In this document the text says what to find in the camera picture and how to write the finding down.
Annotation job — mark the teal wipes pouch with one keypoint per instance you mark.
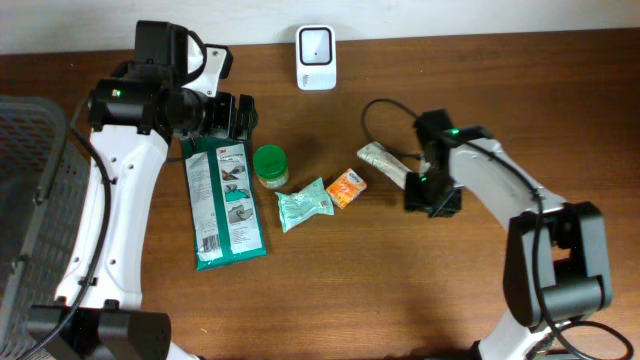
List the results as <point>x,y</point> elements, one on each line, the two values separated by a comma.
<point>296,208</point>

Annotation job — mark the green lid jar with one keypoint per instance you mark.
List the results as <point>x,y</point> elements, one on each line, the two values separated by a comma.
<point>271,166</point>

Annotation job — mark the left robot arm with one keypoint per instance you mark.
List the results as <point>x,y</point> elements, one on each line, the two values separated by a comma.
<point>169,89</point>

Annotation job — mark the green white 3M packet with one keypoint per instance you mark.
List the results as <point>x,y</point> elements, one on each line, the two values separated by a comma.
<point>225,216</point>

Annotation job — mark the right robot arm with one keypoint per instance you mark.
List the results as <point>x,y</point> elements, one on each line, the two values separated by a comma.
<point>556,271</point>

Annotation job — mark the grey plastic mesh basket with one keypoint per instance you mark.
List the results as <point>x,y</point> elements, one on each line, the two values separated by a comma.
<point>43,183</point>

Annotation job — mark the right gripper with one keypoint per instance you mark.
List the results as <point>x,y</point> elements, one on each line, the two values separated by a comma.
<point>434,209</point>

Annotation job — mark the white cream tube gold cap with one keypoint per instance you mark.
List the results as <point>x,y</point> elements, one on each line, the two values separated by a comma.
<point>381,159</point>

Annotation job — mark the orange tissue pack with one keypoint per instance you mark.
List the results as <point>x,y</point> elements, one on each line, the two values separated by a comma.
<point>346,188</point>

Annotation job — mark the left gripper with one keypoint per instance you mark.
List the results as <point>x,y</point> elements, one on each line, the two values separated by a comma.
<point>227,126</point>

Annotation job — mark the white barcode scanner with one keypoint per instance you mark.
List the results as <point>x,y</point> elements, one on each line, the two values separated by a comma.
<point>316,59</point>

